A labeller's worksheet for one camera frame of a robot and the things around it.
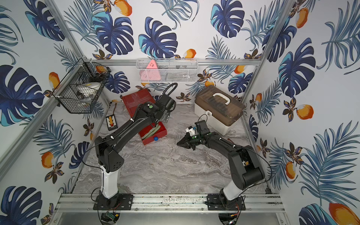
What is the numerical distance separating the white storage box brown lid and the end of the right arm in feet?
0.71

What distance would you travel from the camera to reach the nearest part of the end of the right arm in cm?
70

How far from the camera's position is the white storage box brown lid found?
92cm
